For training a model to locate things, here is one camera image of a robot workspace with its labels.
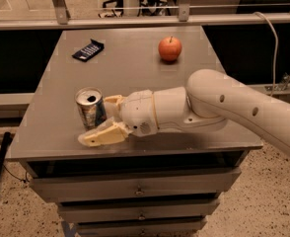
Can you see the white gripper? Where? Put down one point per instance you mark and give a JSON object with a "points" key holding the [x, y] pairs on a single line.
{"points": [[137, 112]]}

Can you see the silver blue redbull can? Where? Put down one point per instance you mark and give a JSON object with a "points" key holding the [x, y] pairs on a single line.
{"points": [[91, 107]]}

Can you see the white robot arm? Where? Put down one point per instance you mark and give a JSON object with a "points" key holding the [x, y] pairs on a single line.
{"points": [[208, 100]]}

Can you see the grey drawer cabinet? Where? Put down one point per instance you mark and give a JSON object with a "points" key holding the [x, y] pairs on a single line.
{"points": [[47, 145]]}

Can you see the red apple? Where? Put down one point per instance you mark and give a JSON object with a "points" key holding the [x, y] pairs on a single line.
{"points": [[169, 48]]}

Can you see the middle grey drawer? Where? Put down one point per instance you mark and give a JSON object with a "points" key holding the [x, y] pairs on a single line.
{"points": [[139, 210]]}

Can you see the grey drawer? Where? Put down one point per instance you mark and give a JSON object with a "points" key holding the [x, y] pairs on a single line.
{"points": [[141, 228], [139, 210], [140, 185]]}

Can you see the top grey drawer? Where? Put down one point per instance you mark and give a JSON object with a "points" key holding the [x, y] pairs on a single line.
{"points": [[140, 185]]}

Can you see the bottom grey drawer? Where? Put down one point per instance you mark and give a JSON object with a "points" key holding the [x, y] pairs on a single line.
{"points": [[141, 228]]}

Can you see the black office chair base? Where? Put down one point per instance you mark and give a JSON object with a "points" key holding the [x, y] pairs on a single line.
{"points": [[134, 8]]}

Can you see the grey metal railing frame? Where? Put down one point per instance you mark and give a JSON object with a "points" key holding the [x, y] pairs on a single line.
{"points": [[84, 14]]}

